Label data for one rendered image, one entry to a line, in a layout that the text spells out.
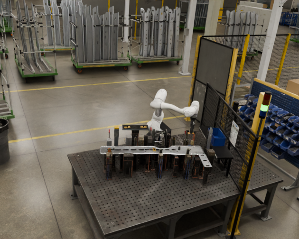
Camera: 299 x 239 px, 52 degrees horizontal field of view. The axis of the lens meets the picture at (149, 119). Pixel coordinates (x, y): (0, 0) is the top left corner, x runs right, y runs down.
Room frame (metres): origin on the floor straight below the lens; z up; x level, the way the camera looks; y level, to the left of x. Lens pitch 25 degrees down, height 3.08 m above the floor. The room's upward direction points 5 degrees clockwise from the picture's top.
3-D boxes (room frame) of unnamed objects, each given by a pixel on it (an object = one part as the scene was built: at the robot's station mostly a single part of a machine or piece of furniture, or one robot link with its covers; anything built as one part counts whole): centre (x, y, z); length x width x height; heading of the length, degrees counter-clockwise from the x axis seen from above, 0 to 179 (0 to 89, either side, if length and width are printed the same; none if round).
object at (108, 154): (3.23, 0.46, 0.88); 0.15 x 0.11 x 0.36; 9
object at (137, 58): (11.65, 0.00, 0.88); 1.91 x 1.01 x 1.76; 120
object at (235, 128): (3.56, -1.12, 1.30); 0.23 x 0.02 x 0.31; 9
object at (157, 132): (3.72, -0.16, 0.94); 0.18 x 0.13 x 0.49; 99
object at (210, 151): (3.49, -0.84, 0.88); 0.08 x 0.08 x 0.36; 9
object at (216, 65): (6.16, -1.21, 1.00); 1.34 x 0.14 x 2.00; 28
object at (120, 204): (3.59, -0.38, 0.68); 2.56 x 1.61 x 0.04; 118
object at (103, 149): (3.49, -0.07, 1.00); 1.38 x 0.22 x 0.02; 99
